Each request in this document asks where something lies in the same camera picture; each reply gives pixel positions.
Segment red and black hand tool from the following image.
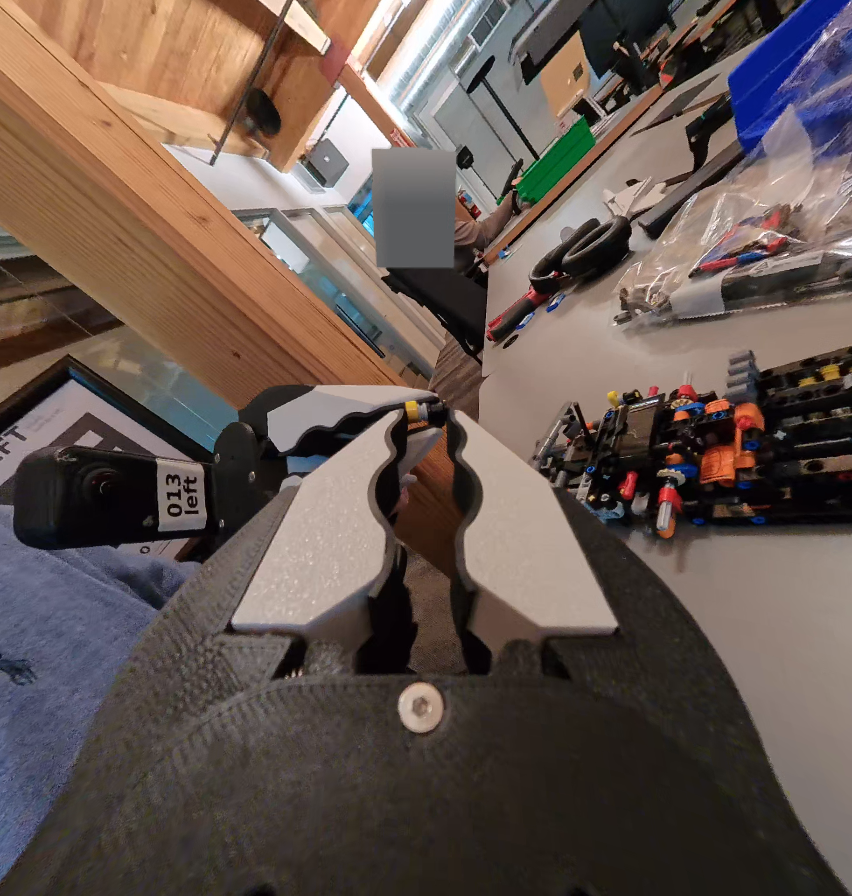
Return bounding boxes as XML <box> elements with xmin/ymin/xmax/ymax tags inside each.
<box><xmin>485</xmin><ymin>286</ymin><xmax>549</xmax><ymax>344</ymax></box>

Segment person's blue sweater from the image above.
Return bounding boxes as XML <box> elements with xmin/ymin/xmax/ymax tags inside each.
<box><xmin>0</xmin><ymin>497</ymin><xmax>203</xmax><ymax>896</ymax></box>

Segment black metal bracket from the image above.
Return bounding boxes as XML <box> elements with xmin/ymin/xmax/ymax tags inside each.
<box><xmin>636</xmin><ymin>91</ymin><xmax>749</xmax><ymax>239</ymax></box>

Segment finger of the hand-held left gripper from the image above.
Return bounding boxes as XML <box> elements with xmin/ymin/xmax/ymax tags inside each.
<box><xmin>265</xmin><ymin>385</ymin><xmax>428</xmax><ymax>455</ymax></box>
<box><xmin>398</xmin><ymin>423</ymin><xmax>447</xmax><ymax>468</ymax></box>

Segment lego car chassis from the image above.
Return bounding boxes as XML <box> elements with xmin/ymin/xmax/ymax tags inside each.
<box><xmin>531</xmin><ymin>342</ymin><xmax>852</xmax><ymax>540</ymax></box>

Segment black office chair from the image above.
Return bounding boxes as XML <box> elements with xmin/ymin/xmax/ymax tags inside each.
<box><xmin>384</xmin><ymin>266</ymin><xmax>490</xmax><ymax>359</ymax></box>

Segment green plastic bin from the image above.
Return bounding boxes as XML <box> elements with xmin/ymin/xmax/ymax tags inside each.
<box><xmin>513</xmin><ymin>115</ymin><xmax>598</xmax><ymax>205</ymax></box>

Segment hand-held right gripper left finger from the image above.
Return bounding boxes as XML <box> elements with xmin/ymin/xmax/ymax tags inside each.
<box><xmin>230</xmin><ymin>408</ymin><xmax>407</xmax><ymax>667</ymax></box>

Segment blue plastic bin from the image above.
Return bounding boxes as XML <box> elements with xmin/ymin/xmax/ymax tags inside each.
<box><xmin>727</xmin><ymin>0</ymin><xmax>852</xmax><ymax>155</ymax></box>

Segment black rubber tyres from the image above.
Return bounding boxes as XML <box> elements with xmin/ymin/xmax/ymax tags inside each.
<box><xmin>527</xmin><ymin>216</ymin><xmax>633</xmax><ymax>284</ymax></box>

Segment black framed poster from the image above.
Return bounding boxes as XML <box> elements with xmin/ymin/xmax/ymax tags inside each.
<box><xmin>0</xmin><ymin>356</ymin><xmax>220</xmax><ymax>561</ymax></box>

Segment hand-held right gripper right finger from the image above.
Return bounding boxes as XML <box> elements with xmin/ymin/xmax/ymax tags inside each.
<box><xmin>446</xmin><ymin>408</ymin><xmax>619</xmax><ymax>667</ymax></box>

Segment clear bag of lego pieces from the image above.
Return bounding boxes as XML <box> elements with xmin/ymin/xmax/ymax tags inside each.
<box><xmin>614</xmin><ymin>168</ymin><xmax>852</xmax><ymax>330</ymax></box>

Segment wooden post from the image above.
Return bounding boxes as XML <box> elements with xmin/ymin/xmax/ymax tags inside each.
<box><xmin>0</xmin><ymin>0</ymin><xmax>469</xmax><ymax>582</ymax></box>

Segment glass partition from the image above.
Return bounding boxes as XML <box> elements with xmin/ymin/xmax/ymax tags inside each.
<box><xmin>233</xmin><ymin>206</ymin><xmax>444</xmax><ymax>382</ymax></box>

